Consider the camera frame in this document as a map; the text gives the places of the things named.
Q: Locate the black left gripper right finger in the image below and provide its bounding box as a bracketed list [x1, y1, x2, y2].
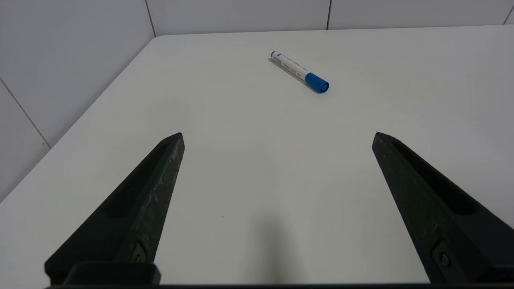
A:
[371, 131, 514, 284]

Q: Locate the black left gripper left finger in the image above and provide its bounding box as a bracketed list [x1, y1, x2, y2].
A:
[44, 132, 186, 285]

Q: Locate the blue capped white marker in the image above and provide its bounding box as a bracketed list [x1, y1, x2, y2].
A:
[271, 51, 330, 94]

